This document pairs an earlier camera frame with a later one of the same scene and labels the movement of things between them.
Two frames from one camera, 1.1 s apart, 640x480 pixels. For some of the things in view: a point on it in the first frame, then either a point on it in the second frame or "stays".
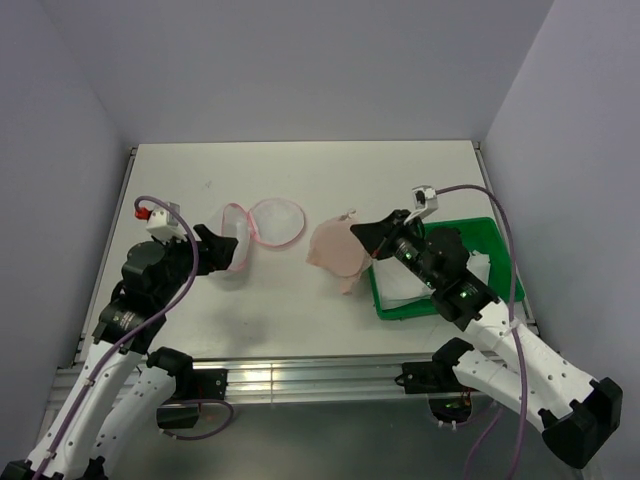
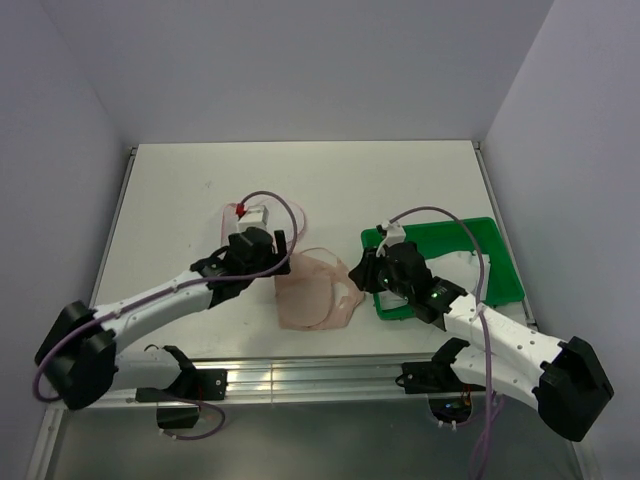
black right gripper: [378, 236] → [363, 272]
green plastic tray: [479, 234] stays
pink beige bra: [335, 247] → [319, 293]
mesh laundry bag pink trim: [273, 222] stays
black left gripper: [214, 252] → [276, 258]
